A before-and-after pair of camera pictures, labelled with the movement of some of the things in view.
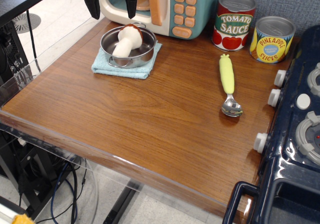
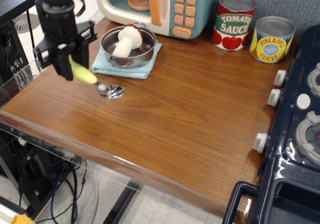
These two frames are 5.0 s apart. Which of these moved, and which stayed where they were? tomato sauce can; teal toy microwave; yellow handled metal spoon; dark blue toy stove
Moved: yellow handled metal spoon
Stayed: teal toy microwave; tomato sauce can; dark blue toy stove
